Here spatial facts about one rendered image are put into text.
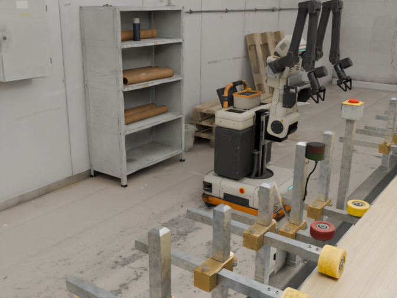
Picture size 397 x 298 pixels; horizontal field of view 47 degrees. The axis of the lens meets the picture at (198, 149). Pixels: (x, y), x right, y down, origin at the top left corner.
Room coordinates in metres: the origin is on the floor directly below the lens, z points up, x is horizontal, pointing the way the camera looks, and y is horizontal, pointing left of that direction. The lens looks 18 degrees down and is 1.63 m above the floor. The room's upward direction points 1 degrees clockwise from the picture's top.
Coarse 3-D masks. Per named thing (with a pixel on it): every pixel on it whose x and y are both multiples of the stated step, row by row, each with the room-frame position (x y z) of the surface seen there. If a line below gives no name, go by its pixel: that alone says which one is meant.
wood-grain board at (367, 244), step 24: (384, 192) 1.70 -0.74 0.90; (384, 216) 1.48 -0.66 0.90; (360, 240) 1.31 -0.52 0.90; (384, 240) 1.31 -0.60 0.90; (360, 264) 1.17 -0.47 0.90; (384, 264) 1.17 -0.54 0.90; (312, 288) 1.05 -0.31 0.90; (336, 288) 1.05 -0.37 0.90; (360, 288) 1.05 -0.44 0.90; (384, 288) 1.06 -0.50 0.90
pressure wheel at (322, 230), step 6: (318, 222) 1.42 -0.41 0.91; (324, 222) 1.42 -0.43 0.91; (312, 228) 1.38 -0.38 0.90; (318, 228) 1.38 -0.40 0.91; (324, 228) 1.38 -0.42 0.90; (330, 228) 1.38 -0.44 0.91; (312, 234) 1.38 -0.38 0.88; (318, 234) 1.36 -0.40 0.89; (324, 234) 1.35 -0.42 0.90; (330, 234) 1.36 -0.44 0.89; (324, 240) 1.35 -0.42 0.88
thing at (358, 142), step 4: (340, 140) 2.61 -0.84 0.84; (356, 140) 2.56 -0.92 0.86; (360, 140) 2.55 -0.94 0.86; (364, 140) 2.55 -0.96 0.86; (356, 144) 2.56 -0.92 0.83; (360, 144) 2.54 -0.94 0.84; (364, 144) 2.53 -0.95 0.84; (368, 144) 2.52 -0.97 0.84; (372, 144) 2.51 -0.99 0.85; (376, 144) 2.49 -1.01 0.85; (392, 148) 2.44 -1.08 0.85; (396, 148) 2.43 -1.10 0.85; (396, 152) 2.43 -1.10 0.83
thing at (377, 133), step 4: (356, 128) 2.81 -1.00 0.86; (360, 128) 2.81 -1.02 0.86; (356, 132) 2.81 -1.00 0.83; (360, 132) 2.79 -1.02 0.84; (364, 132) 2.78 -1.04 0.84; (368, 132) 2.76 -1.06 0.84; (372, 132) 2.75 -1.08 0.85; (376, 132) 2.74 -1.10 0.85; (380, 132) 2.72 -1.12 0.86; (384, 132) 2.72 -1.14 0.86; (376, 136) 2.73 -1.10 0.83; (380, 136) 2.72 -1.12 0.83; (384, 136) 2.71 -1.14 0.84
